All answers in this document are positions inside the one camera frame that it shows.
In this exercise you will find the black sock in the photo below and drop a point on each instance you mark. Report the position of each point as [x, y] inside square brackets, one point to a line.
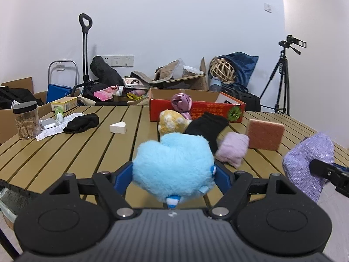
[81, 124]
[209, 126]

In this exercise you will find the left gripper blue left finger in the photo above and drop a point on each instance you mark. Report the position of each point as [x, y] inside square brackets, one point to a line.
[122, 178]

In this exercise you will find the tan folding slat table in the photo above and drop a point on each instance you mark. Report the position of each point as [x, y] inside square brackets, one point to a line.
[34, 165]

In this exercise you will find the black bag by wall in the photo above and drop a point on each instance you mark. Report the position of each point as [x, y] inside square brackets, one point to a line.
[106, 74]

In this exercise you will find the white wall switch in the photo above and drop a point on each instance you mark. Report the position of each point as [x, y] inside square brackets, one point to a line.
[268, 8]

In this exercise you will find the wall power outlet strip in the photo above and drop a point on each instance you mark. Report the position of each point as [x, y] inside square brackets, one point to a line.
[119, 60]

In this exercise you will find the white paper sheet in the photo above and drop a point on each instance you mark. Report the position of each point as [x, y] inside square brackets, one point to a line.
[58, 128]

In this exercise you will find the large cardboard box left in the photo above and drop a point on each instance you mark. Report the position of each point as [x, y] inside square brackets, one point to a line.
[13, 93]

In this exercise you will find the white wedge block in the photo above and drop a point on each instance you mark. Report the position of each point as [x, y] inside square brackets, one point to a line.
[118, 128]

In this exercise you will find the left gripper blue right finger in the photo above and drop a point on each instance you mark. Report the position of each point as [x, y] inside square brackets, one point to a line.
[223, 178]

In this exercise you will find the black trolley handle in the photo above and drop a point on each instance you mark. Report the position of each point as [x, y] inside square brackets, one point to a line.
[86, 23]

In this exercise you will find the yellow small carton box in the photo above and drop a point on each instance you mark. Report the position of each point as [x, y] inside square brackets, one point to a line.
[65, 104]

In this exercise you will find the small green bottle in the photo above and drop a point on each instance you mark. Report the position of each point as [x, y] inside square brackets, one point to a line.
[59, 114]

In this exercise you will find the black sock on table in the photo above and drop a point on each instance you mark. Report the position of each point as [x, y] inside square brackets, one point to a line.
[81, 124]

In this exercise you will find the light pink fluffy towel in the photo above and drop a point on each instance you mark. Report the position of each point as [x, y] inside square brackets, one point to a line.
[232, 149]

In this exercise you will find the clear jar with black lid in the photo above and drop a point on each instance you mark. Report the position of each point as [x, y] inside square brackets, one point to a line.
[26, 120]

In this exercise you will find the red cardboard fruit box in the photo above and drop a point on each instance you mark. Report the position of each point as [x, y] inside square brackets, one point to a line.
[217, 103]

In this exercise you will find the blue folding cart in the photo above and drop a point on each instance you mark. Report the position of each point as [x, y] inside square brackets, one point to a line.
[57, 91]

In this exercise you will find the pink brown scrub sponge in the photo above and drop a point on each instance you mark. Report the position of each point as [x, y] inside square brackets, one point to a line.
[264, 135]

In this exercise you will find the woven rattan ball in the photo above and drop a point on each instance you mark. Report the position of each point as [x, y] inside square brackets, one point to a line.
[222, 69]

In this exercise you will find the blue water bottle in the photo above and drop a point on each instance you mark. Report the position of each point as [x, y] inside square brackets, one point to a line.
[215, 84]

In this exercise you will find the yellow white plush toy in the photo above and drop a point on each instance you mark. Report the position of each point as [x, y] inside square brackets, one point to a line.
[172, 122]

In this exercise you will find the open brown cardboard box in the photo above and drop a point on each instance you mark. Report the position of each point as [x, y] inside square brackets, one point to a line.
[176, 75]

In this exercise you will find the pink satin scrunchie cloth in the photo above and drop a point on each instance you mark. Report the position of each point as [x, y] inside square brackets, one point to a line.
[182, 103]

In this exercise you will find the light blue plush toy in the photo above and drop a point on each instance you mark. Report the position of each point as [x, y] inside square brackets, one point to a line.
[178, 168]

